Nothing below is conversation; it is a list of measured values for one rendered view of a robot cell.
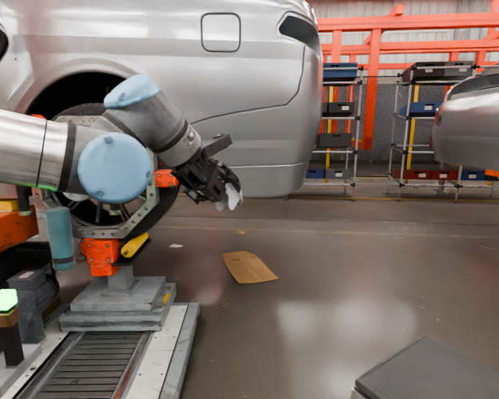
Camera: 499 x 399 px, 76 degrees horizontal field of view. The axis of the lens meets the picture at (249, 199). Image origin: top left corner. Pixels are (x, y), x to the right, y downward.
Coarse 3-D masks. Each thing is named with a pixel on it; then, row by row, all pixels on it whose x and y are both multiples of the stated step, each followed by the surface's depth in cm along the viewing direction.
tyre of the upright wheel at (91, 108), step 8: (80, 104) 144; (88, 104) 142; (96, 104) 142; (104, 104) 143; (64, 112) 143; (72, 112) 143; (80, 112) 143; (88, 112) 143; (96, 112) 143; (160, 160) 148; (160, 168) 148; (168, 168) 149; (160, 192) 151; (168, 192) 151; (176, 192) 166; (160, 200) 152; (168, 200) 153; (160, 208) 153; (168, 208) 163; (152, 216) 153; (160, 216) 154; (144, 224) 154; (152, 224) 155; (136, 232) 155; (144, 232) 156; (120, 240) 156
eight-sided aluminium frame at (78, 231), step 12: (60, 120) 135; (72, 120) 135; (84, 120) 135; (156, 156) 144; (156, 168) 144; (36, 192) 142; (48, 192) 147; (156, 192) 144; (36, 204) 142; (48, 204) 144; (144, 204) 144; (156, 204) 148; (132, 216) 145; (144, 216) 145; (72, 228) 145; (84, 228) 150; (96, 228) 150; (108, 228) 150; (120, 228) 146; (132, 228) 146
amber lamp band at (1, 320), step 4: (16, 308) 84; (12, 312) 82; (16, 312) 84; (0, 316) 81; (4, 316) 81; (8, 316) 81; (12, 316) 82; (16, 316) 84; (0, 320) 81; (4, 320) 81; (8, 320) 81; (12, 320) 82; (16, 320) 84; (0, 324) 82; (4, 324) 82; (8, 324) 82; (12, 324) 82
